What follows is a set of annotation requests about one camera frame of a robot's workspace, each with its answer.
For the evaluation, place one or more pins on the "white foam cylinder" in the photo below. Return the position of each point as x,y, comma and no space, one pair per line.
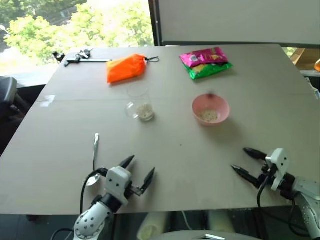
151,226

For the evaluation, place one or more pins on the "small black clamp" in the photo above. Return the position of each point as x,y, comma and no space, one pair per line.
58,55

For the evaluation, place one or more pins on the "black window frame post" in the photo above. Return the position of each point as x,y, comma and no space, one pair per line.
155,22

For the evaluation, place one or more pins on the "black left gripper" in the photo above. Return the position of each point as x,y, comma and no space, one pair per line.
136,191

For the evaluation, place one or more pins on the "white board panel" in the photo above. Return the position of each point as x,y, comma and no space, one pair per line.
237,20

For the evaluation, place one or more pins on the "white powder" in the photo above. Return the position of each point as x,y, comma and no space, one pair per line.
145,113

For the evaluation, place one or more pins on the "black chair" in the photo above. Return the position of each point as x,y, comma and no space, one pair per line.
10,110

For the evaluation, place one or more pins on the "orange round object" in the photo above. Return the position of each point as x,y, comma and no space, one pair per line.
317,65

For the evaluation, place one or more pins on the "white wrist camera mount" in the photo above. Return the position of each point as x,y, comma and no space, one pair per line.
117,183
278,165

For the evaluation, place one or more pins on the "green snack packet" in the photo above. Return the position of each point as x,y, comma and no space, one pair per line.
212,70

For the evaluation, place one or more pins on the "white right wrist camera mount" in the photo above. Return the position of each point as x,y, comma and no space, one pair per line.
278,165

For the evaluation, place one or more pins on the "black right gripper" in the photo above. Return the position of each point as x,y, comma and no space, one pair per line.
265,178

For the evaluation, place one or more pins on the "pink bowl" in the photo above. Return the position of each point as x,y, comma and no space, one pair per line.
221,106

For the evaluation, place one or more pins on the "black and silver tool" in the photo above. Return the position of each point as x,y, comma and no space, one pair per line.
87,59

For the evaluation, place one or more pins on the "metal spoon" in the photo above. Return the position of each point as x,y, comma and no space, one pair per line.
94,152

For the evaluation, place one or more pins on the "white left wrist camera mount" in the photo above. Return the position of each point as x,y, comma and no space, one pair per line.
117,183

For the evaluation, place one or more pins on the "clear glass cup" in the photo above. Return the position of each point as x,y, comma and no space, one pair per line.
140,100

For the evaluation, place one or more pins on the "beige granular food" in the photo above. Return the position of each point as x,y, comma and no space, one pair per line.
208,115

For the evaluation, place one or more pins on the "wooden furniture piece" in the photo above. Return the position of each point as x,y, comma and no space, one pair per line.
306,58

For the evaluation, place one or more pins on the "pink snack packet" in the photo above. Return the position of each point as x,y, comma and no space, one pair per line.
203,56

